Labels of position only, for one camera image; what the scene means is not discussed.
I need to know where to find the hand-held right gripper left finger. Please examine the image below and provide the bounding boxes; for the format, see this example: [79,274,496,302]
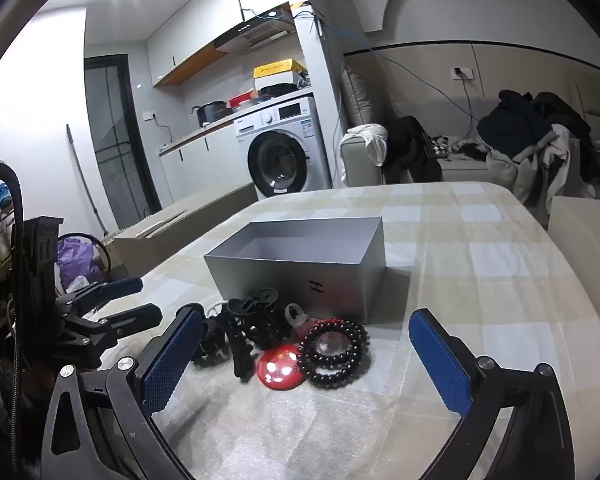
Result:
[40,305,206,480]

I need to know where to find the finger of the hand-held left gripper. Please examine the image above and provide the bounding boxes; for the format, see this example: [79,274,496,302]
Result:
[59,276,145,314]
[82,302,164,349]

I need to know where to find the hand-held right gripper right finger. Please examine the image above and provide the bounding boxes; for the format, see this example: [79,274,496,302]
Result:
[408,307,576,480]

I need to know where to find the small black hair claw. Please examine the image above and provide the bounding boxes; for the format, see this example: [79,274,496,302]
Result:
[180,302,232,370]

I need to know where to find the black bead bracelet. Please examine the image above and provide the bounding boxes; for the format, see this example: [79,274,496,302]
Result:
[296,319,371,387]

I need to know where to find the grey cardboard box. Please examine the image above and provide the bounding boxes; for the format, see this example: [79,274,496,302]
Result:
[203,216,386,325]

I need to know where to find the purple plastic bag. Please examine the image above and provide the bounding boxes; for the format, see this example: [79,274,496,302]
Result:
[57,238,106,289]

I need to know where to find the brown cardboard box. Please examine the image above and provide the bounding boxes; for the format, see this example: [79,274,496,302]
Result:
[113,182,272,277]

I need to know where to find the round black hair claw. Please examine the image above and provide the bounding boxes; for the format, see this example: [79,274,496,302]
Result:
[227,287,295,352]

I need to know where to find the checked tablecloth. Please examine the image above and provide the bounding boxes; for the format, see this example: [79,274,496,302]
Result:
[97,180,600,480]

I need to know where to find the red round badge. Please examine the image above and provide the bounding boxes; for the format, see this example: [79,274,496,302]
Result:
[256,344,304,390]

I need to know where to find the clear plastic hair clip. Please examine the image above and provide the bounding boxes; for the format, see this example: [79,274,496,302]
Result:
[284,302,309,329]

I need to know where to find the dark glass door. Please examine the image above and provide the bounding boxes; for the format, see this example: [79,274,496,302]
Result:
[83,55,163,235]

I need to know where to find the white counter cabinet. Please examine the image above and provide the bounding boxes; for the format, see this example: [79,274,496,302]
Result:
[158,115,261,212]

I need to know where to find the black cooking pot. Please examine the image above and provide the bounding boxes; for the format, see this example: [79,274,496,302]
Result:
[192,101,229,129]

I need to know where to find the beige sofa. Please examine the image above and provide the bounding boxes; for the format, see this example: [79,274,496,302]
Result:
[340,120,600,202]

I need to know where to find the white washing machine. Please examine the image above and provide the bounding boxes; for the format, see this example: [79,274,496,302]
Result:
[233,90,333,200]

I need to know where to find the beige garment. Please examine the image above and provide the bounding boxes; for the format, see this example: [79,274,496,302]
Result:
[484,124,600,207]

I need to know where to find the black jacket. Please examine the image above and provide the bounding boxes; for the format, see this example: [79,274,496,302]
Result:
[382,115,444,185]

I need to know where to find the white cloth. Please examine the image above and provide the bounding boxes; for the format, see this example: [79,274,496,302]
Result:
[341,123,390,167]

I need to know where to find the pile of dark clothes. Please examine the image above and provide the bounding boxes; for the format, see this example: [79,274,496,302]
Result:
[477,89,594,162]

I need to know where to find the yellow box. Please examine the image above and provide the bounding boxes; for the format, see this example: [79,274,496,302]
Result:
[253,58,309,80]

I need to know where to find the grey striped pillow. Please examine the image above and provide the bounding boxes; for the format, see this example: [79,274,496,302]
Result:
[340,62,382,134]

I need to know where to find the range hood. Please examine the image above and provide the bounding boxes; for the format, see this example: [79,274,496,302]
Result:
[215,2,297,56]

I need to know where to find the grey mop handle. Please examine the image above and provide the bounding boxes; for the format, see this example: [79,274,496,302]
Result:
[65,123,107,234]

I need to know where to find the white wall cabinets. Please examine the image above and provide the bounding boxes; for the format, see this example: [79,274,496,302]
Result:
[146,0,302,89]

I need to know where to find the blue cable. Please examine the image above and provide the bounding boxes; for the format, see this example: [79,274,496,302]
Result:
[291,9,482,128]

